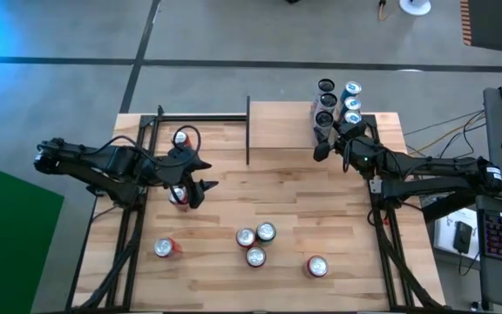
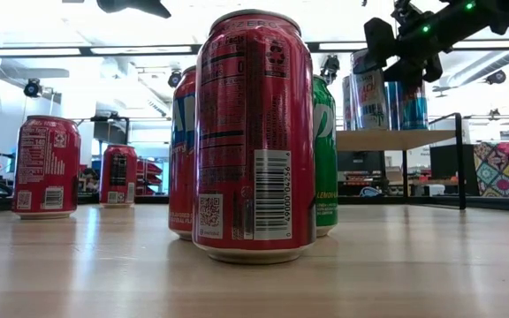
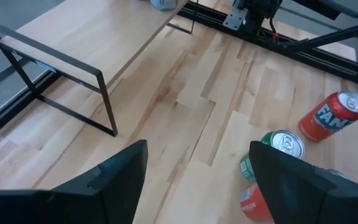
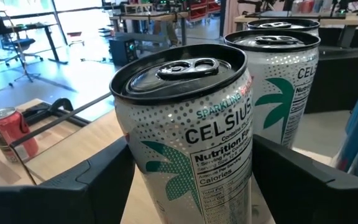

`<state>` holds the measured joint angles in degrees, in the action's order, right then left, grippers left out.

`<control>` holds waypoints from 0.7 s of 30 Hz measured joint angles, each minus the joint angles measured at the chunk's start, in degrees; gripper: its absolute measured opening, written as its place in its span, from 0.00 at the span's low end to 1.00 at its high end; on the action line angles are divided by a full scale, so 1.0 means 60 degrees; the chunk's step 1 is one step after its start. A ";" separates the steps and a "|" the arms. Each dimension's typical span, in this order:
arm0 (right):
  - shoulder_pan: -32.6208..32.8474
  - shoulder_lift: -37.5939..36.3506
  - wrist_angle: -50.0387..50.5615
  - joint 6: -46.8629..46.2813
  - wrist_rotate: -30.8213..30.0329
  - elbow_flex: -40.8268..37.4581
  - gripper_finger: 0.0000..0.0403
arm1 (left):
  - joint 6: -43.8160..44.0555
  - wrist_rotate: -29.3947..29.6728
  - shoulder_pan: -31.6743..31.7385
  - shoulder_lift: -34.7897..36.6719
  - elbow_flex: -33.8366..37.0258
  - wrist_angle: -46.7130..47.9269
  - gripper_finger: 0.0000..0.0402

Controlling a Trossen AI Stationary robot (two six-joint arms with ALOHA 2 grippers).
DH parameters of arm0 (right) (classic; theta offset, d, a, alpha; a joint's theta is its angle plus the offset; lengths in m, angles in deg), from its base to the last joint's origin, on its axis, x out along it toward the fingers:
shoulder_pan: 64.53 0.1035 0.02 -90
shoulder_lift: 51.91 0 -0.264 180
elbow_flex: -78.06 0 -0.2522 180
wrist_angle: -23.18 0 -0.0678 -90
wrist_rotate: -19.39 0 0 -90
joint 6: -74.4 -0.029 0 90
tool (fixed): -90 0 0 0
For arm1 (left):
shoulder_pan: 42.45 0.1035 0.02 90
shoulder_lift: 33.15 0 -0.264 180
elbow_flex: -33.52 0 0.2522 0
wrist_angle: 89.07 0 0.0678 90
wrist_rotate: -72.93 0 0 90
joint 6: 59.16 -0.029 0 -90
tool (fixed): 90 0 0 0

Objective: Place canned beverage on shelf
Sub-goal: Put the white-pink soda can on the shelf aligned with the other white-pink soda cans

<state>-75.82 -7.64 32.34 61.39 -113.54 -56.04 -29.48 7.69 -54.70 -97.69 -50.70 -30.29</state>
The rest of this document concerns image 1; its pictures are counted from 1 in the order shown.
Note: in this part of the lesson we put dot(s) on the red zero sugar soda can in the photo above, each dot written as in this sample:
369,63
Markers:
255,256

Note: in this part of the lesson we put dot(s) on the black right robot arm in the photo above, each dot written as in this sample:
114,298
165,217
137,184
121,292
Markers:
442,172

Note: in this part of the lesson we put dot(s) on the black diagonal support bar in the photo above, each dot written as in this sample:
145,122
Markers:
447,207

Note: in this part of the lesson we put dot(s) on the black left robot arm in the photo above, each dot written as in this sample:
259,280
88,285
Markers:
103,163

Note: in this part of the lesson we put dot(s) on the silver metal bracket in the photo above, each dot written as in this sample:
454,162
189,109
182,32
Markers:
375,185

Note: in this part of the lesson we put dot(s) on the green floor mat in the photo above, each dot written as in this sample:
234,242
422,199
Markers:
7,244

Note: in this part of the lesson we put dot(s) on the red soda can black panel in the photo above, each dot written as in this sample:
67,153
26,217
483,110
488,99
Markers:
181,138

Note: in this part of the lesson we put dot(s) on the black aluminium table frame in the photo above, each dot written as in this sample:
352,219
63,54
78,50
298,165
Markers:
229,118

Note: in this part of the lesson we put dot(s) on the black phone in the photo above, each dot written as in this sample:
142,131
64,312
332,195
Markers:
463,235

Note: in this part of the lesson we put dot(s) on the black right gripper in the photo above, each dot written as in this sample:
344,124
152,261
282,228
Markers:
364,152

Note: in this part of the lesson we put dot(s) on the black floor object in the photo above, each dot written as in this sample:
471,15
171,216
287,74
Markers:
293,1

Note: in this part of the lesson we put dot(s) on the red and blue soda can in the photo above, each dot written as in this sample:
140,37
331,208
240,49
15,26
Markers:
246,236

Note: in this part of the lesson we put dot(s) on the green Sprite can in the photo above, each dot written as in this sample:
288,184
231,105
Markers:
266,231

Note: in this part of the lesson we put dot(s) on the red Coca-Cola original can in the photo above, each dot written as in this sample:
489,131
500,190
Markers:
178,195

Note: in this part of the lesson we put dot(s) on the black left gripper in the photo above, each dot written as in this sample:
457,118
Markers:
177,168

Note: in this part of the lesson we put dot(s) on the wooden shelf black metal legs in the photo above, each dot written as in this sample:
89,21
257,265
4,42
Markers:
281,126

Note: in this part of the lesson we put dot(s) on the black mat orange hazard stripes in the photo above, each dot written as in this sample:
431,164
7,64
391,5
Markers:
490,22

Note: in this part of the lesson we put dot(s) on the white paper sheet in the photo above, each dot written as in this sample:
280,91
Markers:
445,235

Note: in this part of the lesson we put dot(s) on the white round base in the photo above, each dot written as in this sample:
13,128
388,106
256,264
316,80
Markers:
414,6

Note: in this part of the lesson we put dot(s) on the blue slim energy drink can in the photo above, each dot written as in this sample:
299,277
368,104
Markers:
352,117
352,88
352,104

